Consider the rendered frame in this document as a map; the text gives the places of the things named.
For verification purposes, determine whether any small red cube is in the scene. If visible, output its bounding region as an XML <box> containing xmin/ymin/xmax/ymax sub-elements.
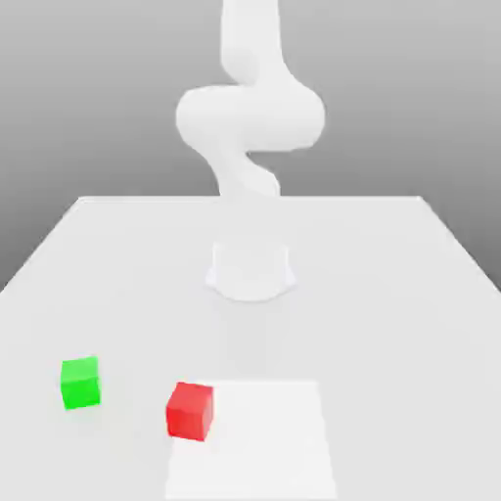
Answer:
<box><xmin>164</xmin><ymin>381</ymin><xmax>215</xmax><ymax>442</ymax></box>

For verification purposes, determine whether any small green cube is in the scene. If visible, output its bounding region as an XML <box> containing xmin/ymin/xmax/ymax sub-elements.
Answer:
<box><xmin>60</xmin><ymin>354</ymin><xmax>102</xmax><ymax>411</ymax></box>

